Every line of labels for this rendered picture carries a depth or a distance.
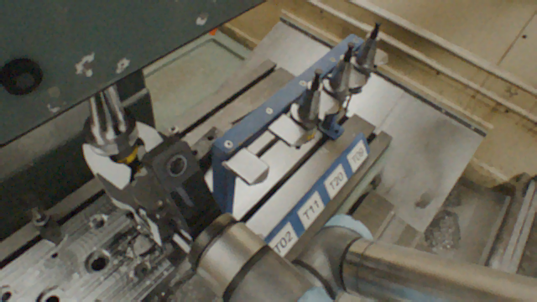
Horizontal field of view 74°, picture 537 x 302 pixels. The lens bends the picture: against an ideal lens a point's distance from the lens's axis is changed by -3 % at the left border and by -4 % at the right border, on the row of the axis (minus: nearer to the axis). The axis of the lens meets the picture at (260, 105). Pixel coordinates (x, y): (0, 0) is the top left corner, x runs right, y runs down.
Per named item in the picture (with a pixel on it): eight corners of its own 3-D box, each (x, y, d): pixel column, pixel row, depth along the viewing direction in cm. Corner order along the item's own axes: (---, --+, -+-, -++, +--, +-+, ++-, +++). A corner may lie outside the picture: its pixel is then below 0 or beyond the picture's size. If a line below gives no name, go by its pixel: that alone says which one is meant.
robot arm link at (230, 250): (221, 287, 35) (275, 229, 40) (190, 255, 37) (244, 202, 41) (221, 308, 40) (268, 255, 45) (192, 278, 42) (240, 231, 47)
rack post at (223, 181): (245, 233, 86) (256, 161, 65) (229, 250, 83) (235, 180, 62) (215, 206, 90) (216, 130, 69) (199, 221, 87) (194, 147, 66)
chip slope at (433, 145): (451, 174, 138) (488, 132, 120) (361, 331, 99) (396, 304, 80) (273, 62, 174) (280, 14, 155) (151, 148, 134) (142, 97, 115)
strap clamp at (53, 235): (79, 253, 79) (58, 223, 68) (65, 264, 77) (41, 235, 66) (48, 215, 84) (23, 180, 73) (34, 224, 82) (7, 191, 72)
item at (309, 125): (306, 104, 75) (309, 95, 73) (327, 122, 72) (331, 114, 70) (283, 117, 72) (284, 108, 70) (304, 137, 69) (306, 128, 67)
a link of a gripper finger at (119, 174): (77, 181, 49) (132, 214, 46) (65, 155, 44) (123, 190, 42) (94, 164, 51) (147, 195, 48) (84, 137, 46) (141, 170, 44)
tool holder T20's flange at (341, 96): (330, 78, 81) (332, 70, 79) (354, 91, 79) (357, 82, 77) (315, 93, 77) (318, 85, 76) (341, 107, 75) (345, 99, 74)
